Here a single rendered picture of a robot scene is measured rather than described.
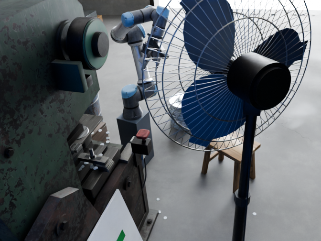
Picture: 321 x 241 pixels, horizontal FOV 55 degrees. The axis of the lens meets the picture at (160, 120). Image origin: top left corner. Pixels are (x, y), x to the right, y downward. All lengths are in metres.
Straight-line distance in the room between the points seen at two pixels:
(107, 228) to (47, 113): 0.65
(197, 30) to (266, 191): 1.71
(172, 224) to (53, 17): 1.49
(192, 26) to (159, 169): 1.76
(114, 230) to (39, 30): 0.96
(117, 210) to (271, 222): 1.06
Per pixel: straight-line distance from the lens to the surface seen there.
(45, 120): 1.14
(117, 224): 1.60
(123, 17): 1.78
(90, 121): 1.73
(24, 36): 1.04
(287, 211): 2.29
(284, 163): 2.62
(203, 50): 0.85
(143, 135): 1.59
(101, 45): 1.14
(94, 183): 1.47
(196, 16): 0.84
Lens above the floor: 1.72
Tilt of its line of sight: 35 degrees down
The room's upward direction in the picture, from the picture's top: 5 degrees counter-clockwise
